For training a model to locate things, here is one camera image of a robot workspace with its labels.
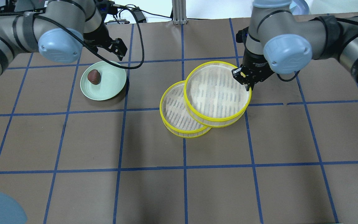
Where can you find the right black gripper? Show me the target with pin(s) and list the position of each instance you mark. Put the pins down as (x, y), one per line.
(254, 63)

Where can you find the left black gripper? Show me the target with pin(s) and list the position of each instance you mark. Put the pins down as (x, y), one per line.
(95, 38)

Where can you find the yellow steamer layer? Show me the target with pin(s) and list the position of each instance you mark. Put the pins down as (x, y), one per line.
(213, 97)
(175, 116)

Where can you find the brown bun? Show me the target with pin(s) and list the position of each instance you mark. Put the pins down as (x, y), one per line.
(94, 77)

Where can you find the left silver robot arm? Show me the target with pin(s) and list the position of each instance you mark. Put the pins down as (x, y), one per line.
(58, 35)

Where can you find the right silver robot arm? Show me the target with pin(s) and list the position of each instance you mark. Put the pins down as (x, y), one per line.
(276, 43)

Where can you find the light green plate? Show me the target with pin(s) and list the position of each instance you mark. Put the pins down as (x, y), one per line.
(112, 81)

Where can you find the black power adapter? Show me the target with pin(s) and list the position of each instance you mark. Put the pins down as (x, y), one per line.
(139, 15)

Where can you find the blue bowl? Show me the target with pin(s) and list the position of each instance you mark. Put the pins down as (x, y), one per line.
(299, 7)

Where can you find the aluminium frame post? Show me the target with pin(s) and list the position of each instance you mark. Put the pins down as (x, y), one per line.
(179, 12)

